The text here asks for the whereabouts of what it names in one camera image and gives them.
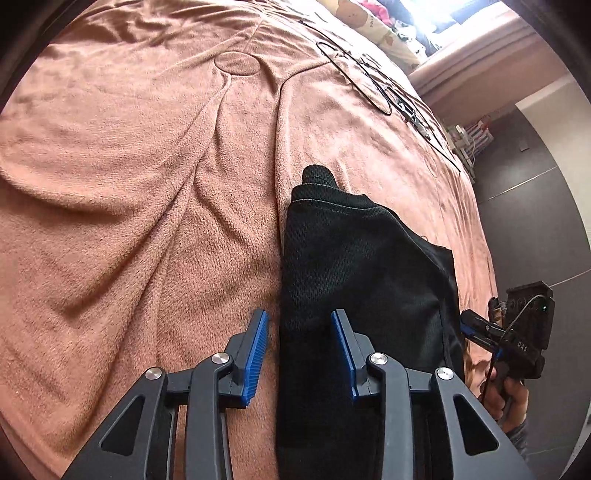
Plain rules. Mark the dark wood wall panel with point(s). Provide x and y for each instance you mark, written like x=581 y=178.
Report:
x=540 y=194

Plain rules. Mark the brown blanket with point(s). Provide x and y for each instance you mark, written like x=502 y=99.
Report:
x=115 y=207

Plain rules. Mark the black mesh tank top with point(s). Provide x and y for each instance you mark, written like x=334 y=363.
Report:
x=369 y=267

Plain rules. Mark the pink curtain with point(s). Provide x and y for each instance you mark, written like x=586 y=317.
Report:
x=471 y=60

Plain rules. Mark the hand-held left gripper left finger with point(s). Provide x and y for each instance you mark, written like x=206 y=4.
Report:
x=256 y=350

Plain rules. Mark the printed window seat cushion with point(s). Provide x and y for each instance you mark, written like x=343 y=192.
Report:
x=369 y=27

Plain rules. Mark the person's right hand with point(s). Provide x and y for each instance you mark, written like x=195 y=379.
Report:
x=515 y=401

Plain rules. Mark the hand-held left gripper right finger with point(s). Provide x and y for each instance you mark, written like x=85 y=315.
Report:
x=341 y=350

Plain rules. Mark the person's right forearm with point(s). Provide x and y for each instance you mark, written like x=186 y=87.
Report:
x=519 y=434

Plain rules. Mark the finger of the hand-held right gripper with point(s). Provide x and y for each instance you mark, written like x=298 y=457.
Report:
x=485 y=323
x=482 y=342

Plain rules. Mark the white nightstand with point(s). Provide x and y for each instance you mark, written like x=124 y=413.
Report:
x=473 y=138

